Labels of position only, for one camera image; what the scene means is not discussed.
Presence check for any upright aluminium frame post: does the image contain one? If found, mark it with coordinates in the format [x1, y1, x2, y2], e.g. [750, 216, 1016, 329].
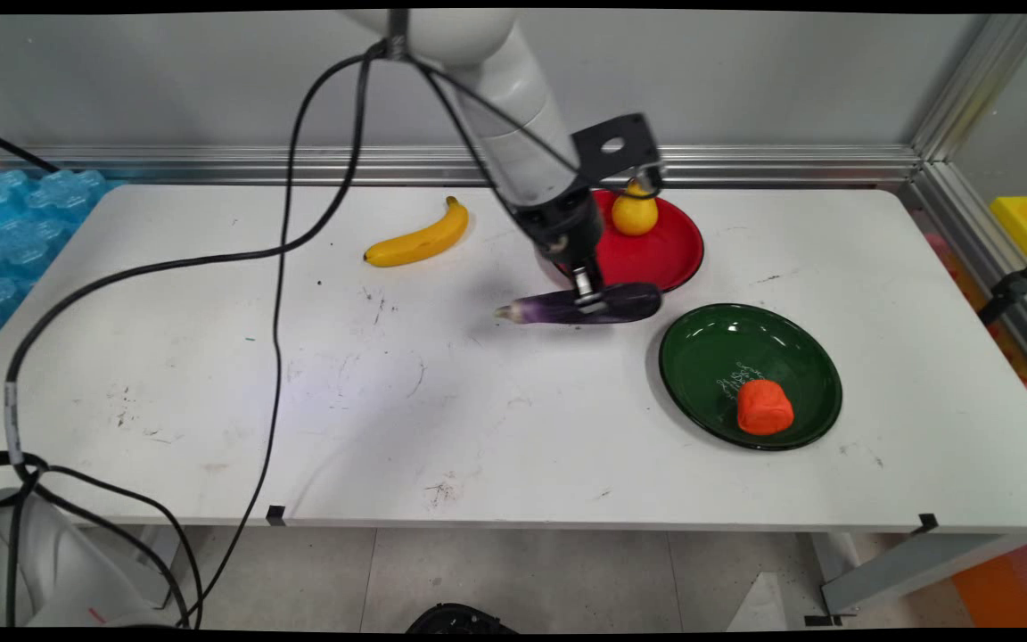
[910, 13, 1027, 163]

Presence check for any yellow banana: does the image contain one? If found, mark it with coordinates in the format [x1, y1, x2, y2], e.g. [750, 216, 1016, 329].
[364, 196, 470, 268]

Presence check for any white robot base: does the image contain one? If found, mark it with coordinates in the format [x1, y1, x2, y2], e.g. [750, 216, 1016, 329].
[0, 489, 180, 630]

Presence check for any purple eggplant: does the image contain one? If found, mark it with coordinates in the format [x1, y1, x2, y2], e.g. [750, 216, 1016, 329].
[494, 282, 663, 325]

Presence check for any grey table leg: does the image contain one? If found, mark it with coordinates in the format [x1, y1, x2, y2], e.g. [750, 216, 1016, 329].
[821, 533, 1014, 616]

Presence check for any black camera stand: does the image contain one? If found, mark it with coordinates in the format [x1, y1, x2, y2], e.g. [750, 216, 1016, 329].
[977, 239, 1027, 326]

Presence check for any black round floor object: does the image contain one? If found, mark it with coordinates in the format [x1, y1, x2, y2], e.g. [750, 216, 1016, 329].
[405, 603, 519, 634]

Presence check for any long aluminium frame rail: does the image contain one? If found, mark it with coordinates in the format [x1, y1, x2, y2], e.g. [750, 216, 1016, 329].
[0, 143, 924, 188]

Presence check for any yellow pear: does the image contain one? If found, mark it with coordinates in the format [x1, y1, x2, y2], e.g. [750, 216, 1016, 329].
[612, 181, 660, 237]

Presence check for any black background cable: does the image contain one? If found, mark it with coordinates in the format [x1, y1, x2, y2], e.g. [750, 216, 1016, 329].
[0, 123, 62, 173]

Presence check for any black base cable bundle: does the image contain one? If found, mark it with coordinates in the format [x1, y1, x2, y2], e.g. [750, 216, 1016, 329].
[0, 450, 202, 625]

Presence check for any red plate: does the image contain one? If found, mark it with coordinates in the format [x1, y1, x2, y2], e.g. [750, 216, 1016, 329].
[549, 188, 706, 295]

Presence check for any orange box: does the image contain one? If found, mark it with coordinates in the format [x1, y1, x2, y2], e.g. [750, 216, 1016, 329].
[950, 535, 1027, 628]

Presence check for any side aluminium frame rail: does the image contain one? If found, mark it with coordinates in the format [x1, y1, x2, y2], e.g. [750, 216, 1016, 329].
[901, 162, 1027, 398]

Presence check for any thin black cable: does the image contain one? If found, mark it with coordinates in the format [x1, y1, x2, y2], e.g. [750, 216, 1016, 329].
[177, 45, 390, 630]

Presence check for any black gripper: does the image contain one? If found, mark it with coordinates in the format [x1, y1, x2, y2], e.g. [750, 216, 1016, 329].
[513, 189, 608, 315]

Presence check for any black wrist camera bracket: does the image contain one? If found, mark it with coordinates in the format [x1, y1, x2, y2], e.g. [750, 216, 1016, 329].
[570, 113, 664, 193]

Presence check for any dark green plate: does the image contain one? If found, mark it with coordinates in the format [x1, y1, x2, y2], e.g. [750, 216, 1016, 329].
[659, 303, 843, 451]

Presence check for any blue foam mat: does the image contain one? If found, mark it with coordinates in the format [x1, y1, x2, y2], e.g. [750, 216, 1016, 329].
[0, 168, 122, 362]

